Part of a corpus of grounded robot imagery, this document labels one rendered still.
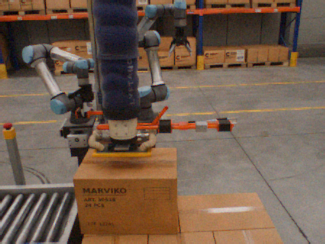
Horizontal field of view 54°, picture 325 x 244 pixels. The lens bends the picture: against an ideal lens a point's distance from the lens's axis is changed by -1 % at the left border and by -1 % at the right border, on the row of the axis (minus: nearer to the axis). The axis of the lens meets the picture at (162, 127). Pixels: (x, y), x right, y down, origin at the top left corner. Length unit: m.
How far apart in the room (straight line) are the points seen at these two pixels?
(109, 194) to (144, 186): 0.22
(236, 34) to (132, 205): 9.21
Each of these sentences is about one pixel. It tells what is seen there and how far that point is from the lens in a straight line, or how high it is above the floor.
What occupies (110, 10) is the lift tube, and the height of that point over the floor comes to 1.84.
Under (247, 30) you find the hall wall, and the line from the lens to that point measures 10.83.
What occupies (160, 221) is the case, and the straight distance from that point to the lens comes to 2.00.
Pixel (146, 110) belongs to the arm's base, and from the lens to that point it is 2.40.
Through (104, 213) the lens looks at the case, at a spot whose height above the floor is 0.70.
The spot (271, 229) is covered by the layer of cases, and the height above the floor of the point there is 0.54.
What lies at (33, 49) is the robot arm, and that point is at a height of 1.59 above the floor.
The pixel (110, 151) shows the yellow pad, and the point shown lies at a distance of 1.87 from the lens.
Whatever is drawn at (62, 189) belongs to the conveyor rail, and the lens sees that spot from 2.57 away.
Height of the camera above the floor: 1.88
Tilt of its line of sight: 22 degrees down
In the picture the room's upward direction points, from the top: 2 degrees counter-clockwise
